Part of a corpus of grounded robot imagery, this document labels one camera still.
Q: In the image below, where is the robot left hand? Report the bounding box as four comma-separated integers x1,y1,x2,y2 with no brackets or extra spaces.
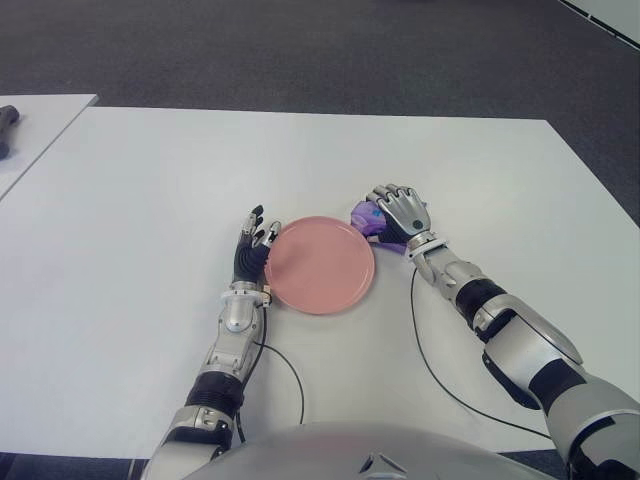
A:
232,203,284,286

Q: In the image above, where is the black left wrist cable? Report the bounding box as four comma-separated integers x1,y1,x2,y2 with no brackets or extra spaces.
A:
234,299,306,444

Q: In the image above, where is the pink round plate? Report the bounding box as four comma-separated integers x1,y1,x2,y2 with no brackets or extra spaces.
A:
263,215,377,316

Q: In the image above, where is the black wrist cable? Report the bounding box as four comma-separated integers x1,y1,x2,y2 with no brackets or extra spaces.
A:
410,269,554,439
234,299,306,444

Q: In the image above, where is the purple tissue paper pack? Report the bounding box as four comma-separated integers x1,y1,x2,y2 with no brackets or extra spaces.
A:
348,199,409,254

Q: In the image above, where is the silver robot torso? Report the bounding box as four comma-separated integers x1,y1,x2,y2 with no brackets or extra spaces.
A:
184,419,571,480

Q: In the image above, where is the white side table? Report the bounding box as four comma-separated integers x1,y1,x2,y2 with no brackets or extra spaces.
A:
0,93,99,201

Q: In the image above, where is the white table with black edge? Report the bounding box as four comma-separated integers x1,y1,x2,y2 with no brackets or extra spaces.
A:
559,0,640,51

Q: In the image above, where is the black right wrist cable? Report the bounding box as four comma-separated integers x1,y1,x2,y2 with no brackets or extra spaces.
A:
410,269,554,439

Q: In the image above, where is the dark grey tool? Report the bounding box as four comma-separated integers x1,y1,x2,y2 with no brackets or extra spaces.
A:
0,104,21,160

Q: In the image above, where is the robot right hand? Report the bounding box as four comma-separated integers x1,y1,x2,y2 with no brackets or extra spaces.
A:
367,183,434,246

